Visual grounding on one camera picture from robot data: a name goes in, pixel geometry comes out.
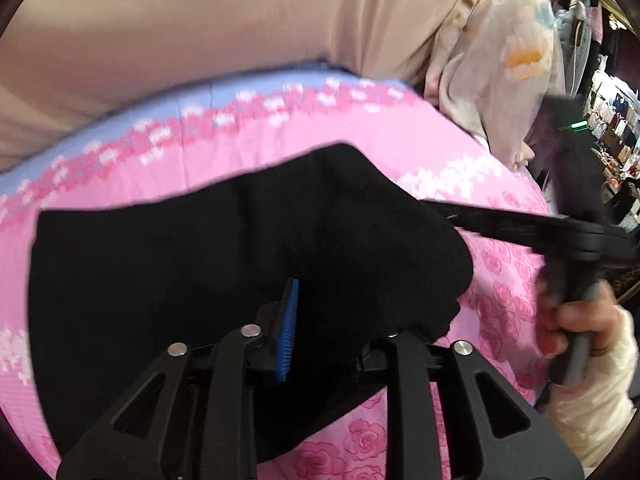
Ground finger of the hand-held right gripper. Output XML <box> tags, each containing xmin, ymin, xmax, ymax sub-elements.
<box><xmin>419</xmin><ymin>199</ymin><xmax>607</xmax><ymax>257</ymax></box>

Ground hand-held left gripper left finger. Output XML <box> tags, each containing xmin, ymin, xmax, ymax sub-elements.
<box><xmin>57</xmin><ymin>277</ymin><xmax>301</xmax><ymax>480</ymax></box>

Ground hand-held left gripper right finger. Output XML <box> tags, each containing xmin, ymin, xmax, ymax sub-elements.
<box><xmin>357</xmin><ymin>330</ymin><xmax>583</xmax><ymax>480</ymax></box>

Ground black pants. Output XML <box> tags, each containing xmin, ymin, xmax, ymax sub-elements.
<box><xmin>27</xmin><ymin>143</ymin><xmax>476</xmax><ymax>463</ymax></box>

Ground person's right forearm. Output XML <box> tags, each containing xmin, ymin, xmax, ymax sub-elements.
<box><xmin>537</xmin><ymin>307</ymin><xmax>640</xmax><ymax>470</ymax></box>

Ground person's right hand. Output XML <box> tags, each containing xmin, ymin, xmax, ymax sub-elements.
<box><xmin>535</xmin><ymin>280</ymin><xmax>622</xmax><ymax>361</ymax></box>

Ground cluttered shelf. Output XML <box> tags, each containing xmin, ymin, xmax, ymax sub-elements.
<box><xmin>587</xmin><ymin>72</ymin><xmax>640</xmax><ymax>223</ymax></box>

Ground pale floral cloth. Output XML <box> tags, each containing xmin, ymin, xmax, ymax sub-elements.
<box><xmin>424</xmin><ymin>0</ymin><xmax>568</xmax><ymax>171</ymax></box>

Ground hanging clothes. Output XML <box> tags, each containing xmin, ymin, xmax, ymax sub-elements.
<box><xmin>547</xmin><ymin>0</ymin><xmax>608</xmax><ymax>98</ymax></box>

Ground pink rose bed sheet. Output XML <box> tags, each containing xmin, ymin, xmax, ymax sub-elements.
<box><xmin>0</xmin><ymin>60</ymin><xmax>568</xmax><ymax>480</ymax></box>

